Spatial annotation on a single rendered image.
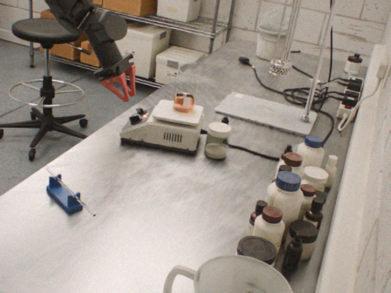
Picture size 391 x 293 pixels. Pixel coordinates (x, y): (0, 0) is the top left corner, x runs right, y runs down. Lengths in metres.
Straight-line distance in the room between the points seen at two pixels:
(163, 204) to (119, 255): 0.19
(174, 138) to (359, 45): 2.47
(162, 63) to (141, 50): 0.18
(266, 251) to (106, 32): 0.60
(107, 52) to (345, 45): 2.55
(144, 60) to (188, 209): 2.59
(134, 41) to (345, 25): 1.43
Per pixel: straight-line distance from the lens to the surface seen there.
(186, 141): 1.26
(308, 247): 0.98
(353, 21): 3.56
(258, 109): 1.61
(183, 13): 3.47
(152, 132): 1.27
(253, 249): 0.87
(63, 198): 1.05
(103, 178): 1.14
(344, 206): 0.99
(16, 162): 2.73
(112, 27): 1.16
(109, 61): 1.23
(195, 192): 1.12
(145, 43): 3.54
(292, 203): 0.98
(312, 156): 1.20
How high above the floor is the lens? 1.34
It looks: 27 degrees down
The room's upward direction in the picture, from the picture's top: 8 degrees clockwise
